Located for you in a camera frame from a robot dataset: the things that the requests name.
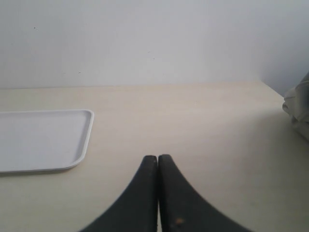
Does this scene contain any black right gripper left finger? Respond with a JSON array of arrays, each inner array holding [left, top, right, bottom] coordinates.
[[82, 155, 158, 232]]

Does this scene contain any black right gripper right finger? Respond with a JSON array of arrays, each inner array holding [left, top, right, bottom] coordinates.
[[158, 155, 244, 232]]

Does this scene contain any white plastic tray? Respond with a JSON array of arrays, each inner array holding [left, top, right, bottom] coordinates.
[[0, 109, 94, 174]]

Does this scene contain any grey cloth bundle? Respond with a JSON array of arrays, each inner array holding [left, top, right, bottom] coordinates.
[[282, 73, 309, 141]]

